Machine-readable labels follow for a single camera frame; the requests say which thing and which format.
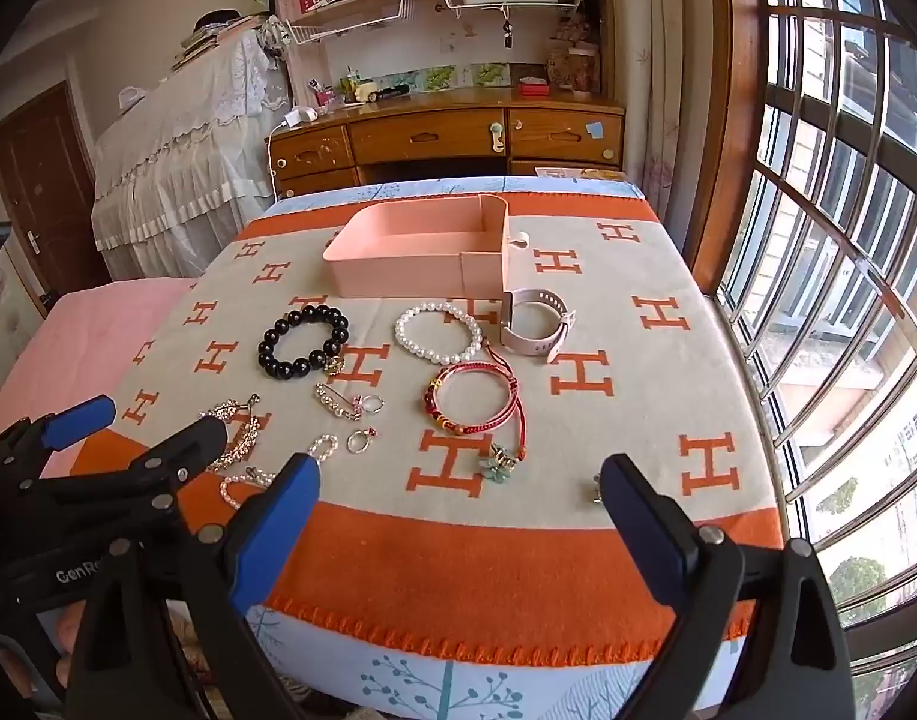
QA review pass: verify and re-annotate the white pearl bracelet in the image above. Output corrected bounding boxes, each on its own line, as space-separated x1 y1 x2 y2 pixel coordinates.
394 301 484 367

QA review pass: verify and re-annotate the glass jar with dried flowers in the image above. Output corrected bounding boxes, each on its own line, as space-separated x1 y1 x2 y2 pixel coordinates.
546 41 602 97

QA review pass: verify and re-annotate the white wire basket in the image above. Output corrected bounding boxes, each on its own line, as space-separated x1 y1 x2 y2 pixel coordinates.
282 0 418 42

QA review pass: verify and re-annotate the pink storage box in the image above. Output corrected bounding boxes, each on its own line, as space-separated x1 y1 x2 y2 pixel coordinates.
322 193 531 301

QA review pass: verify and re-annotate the silver rhinestone hair clip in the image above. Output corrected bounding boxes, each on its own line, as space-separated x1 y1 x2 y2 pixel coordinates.
313 382 365 421

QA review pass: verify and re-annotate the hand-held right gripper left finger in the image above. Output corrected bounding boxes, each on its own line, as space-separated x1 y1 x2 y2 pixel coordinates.
67 452 323 720

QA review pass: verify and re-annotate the silver rhinestone bracelet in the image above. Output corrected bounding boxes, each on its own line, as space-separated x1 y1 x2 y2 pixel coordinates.
199 394 268 475

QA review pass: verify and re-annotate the black bead bracelet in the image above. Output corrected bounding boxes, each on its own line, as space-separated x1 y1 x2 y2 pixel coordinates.
257 304 350 380

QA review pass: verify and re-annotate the wooden desk with drawers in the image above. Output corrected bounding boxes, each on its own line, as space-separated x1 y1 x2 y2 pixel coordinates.
267 82 626 200

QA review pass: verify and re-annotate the floral curtain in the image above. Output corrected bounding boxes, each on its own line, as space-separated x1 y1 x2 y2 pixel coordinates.
604 0 711 226

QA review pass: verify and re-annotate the pink smartwatch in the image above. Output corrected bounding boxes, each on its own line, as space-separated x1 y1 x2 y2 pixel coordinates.
498 286 578 361

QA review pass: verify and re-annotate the pink blanket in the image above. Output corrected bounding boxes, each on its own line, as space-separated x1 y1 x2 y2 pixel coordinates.
0 277 197 481

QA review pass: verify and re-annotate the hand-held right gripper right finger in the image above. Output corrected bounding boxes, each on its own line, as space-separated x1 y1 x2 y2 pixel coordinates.
598 454 857 720

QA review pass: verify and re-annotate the small pearl chain bracelet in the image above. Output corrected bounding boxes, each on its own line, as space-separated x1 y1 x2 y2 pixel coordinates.
218 433 340 509

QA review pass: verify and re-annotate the window with metal bars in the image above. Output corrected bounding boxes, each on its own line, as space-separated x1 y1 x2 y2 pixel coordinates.
717 0 917 691

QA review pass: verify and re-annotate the stack of books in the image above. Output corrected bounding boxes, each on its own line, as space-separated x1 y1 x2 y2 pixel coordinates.
172 11 272 72

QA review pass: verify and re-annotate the red braided string bracelet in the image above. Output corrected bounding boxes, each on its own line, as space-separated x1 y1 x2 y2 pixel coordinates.
427 341 520 436

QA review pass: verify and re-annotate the floral picture strip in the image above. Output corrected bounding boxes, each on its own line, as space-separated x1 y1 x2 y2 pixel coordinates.
368 64 512 91

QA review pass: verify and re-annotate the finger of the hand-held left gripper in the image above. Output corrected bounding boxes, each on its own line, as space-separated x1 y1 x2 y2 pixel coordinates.
31 416 230 518
0 395 118 477

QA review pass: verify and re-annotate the piano with white lace cover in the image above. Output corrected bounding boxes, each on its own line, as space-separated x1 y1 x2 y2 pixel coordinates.
91 15 295 278

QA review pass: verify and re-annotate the person's left hand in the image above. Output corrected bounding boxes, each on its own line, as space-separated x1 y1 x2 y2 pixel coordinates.
0 600 92 702

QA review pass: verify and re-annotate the red beaded cord bracelet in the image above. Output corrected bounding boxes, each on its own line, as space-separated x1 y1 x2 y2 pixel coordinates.
427 382 535 466

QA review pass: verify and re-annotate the brown wooden door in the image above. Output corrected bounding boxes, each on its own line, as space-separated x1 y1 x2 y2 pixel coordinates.
0 82 110 297

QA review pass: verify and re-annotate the orange patterned blanket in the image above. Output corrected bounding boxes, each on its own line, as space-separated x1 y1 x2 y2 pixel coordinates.
68 191 788 668

